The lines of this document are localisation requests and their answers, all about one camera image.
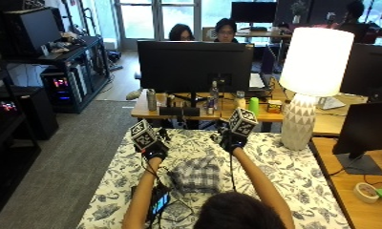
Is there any folded plaid cloth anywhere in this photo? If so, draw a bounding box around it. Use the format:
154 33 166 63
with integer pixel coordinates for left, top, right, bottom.
167 156 223 195

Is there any black device with lit screen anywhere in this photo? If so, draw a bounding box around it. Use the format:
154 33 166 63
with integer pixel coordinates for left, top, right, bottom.
149 184 173 222

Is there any black shelf unit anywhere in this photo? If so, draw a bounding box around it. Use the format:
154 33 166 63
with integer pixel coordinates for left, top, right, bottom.
0 70 42 218

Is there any black monitor with square stand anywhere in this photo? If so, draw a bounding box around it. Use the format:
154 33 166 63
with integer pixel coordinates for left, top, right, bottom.
331 101 382 177

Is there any computer tower with coloured lights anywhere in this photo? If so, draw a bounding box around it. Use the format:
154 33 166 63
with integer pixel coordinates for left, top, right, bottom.
41 65 90 108

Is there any slim drink can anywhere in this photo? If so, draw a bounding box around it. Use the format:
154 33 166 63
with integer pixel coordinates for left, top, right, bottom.
205 96 217 115

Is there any white marker cube on right glove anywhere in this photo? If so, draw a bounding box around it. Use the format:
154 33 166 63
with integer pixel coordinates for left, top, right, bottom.
229 107 259 138

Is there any black flat box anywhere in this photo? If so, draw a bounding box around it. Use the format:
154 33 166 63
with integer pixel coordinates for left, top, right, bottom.
158 106 202 117

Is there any distant black monitor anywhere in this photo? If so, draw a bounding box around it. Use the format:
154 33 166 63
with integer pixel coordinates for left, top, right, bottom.
231 1 279 24

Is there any person's left hand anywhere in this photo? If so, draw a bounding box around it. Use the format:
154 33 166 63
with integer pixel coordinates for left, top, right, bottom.
133 127 173 162

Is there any black monitor with dark stand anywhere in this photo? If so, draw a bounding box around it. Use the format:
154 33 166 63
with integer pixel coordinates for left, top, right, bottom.
339 42 382 103

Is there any black metal shelf rack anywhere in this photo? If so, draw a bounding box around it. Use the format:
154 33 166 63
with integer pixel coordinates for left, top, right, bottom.
0 35 113 115

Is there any white marker cube on left glove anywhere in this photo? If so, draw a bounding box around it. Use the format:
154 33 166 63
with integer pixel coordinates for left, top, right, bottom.
129 118 159 151

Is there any white marker cube on glove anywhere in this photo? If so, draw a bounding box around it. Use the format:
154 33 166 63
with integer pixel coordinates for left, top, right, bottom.
129 118 159 151
229 107 259 138

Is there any roll of beige tape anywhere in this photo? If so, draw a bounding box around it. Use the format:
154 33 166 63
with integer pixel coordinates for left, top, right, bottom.
353 182 381 204

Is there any wooden side desk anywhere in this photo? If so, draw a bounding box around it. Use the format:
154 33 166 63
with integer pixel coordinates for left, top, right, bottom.
310 136 382 229

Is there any person's right hand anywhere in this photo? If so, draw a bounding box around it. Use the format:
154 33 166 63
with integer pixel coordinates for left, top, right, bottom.
210 119 250 155

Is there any white table lamp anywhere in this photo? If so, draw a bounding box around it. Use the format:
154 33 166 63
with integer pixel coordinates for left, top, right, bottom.
278 27 357 152

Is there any silver metal can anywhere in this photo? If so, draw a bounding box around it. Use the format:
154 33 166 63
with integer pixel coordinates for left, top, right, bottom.
146 88 158 113

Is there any green plastic cup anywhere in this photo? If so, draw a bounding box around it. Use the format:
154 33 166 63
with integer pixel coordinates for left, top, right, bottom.
249 96 261 117

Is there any clear water bottle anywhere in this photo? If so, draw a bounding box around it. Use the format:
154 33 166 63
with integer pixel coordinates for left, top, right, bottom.
209 80 221 103

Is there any white paper stand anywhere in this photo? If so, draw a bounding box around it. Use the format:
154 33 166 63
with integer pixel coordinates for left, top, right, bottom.
317 95 347 111

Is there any open laptop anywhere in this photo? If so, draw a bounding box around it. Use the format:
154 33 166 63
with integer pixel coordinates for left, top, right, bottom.
247 46 278 94

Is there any blue floral tablecloth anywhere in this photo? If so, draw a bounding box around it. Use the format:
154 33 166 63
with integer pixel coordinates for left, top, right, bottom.
75 128 351 229

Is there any large black computer case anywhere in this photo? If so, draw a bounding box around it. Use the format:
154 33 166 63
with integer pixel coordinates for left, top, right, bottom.
2 7 67 59

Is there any long wooden desk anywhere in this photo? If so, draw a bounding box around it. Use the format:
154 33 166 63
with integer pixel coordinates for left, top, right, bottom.
130 80 370 137

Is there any black glove cable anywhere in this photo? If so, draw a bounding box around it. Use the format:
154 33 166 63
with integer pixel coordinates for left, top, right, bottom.
229 152 238 193

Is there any clear bottle with pale contents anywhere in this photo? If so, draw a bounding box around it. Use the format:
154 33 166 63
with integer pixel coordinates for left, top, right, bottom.
234 90 247 110

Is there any yellow orange small box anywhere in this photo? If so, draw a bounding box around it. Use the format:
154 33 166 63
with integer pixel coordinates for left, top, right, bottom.
266 99 285 115

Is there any wide black monitor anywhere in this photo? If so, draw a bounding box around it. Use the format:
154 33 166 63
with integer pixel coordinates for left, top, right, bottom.
137 40 257 108

